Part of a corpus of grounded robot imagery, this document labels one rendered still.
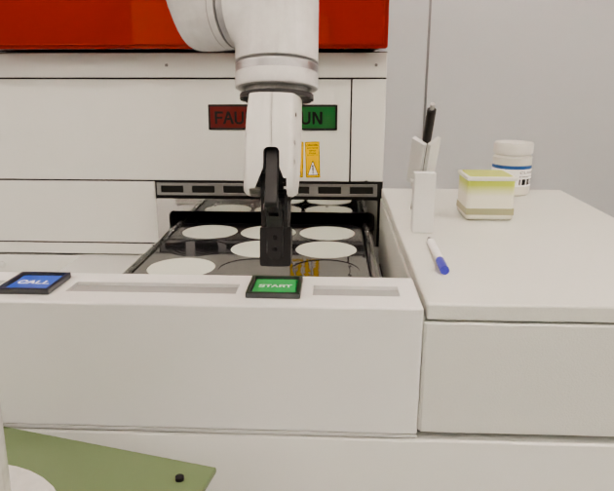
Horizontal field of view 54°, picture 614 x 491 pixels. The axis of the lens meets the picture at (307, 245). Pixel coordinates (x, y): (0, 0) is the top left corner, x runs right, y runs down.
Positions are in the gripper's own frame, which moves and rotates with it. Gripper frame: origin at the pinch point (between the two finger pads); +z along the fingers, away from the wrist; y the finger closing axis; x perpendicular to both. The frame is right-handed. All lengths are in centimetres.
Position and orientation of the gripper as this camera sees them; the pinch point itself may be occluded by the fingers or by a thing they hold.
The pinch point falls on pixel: (276, 246)
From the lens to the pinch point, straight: 62.5
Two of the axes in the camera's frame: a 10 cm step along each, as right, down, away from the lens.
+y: -0.5, 0.7, -10.0
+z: -0.1, 10.0, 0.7
